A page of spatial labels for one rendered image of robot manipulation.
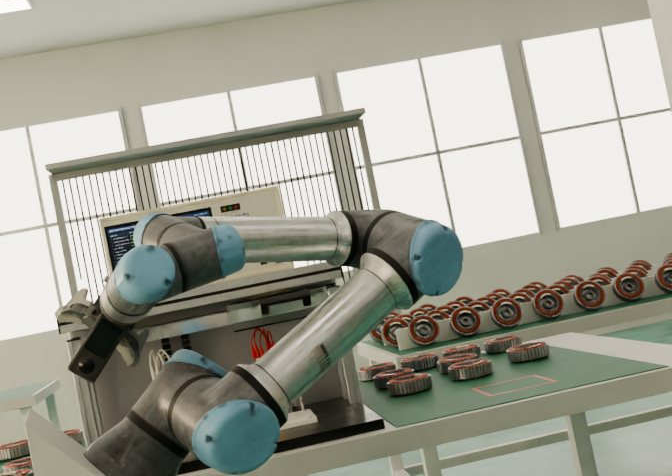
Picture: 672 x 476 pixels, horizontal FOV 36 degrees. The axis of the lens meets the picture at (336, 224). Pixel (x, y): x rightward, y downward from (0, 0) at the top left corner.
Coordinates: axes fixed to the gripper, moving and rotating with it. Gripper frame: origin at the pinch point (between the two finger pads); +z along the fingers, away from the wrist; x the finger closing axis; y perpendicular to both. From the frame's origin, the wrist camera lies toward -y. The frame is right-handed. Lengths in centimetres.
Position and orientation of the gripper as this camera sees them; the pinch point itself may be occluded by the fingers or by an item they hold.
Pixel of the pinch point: (92, 343)
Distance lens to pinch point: 172.9
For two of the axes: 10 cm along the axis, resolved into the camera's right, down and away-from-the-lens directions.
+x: -8.1, -5.6, -1.4
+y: 4.3, -7.5, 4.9
